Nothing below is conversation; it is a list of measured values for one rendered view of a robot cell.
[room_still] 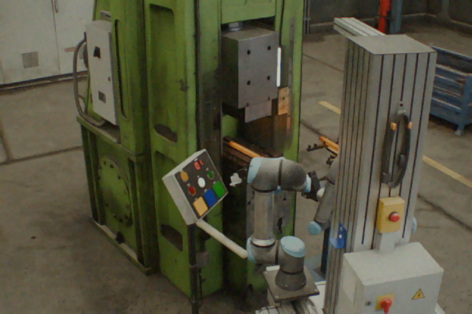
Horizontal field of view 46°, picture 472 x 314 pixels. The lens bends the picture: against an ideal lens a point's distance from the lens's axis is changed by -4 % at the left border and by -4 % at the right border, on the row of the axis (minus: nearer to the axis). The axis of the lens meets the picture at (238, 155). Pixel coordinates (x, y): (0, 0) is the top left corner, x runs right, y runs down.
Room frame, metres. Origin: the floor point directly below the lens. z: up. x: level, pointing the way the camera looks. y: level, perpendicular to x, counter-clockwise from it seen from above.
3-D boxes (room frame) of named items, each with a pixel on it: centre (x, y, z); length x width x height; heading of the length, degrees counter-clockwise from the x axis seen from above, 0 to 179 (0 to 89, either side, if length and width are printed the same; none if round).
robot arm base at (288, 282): (2.19, -0.25, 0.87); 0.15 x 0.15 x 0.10
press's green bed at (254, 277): (3.35, -0.02, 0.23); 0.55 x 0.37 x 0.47; 39
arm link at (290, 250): (2.19, -0.24, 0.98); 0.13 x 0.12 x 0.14; 80
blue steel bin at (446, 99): (6.52, -2.53, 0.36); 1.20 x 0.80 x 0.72; 33
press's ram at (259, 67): (3.33, -0.02, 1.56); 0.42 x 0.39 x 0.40; 39
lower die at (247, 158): (3.30, 0.01, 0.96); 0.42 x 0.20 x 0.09; 39
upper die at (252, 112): (3.30, 0.01, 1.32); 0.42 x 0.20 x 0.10; 39
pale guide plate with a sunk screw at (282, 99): (3.44, -0.28, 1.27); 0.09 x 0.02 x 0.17; 129
